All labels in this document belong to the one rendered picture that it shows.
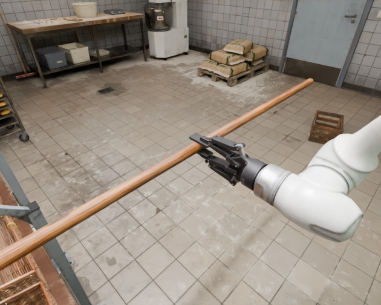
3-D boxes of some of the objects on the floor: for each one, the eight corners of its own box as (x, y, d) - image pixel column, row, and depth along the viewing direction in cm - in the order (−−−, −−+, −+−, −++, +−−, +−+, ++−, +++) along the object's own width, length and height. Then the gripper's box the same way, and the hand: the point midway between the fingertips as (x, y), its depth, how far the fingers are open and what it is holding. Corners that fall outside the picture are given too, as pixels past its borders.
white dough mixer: (159, 63, 525) (154, -11, 447) (143, 57, 558) (135, -13, 480) (190, 54, 578) (190, -14, 500) (173, 50, 611) (170, -14, 533)
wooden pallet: (231, 87, 417) (232, 78, 408) (196, 75, 462) (197, 68, 454) (268, 71, 486) (270, 63, 477) (235, 62, 531) (236, 55, 522)
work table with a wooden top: (43, 88, 412) (22, 29, 359) (27, 77, 457) (5, 22, 404) (149, 60, 538) (144, 14, 485) (127, 54, 583) (121, 10, 530)
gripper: (258, 159, 54) (182, 121, 67) (248, 208, 63) (184, 167, 77) (276, 145, 58) (201, 112, 72) (263, 193, 67) (200, 157, 81)
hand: (201, 145), depth 72 cm, fingers closed on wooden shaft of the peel, 3 cm apart
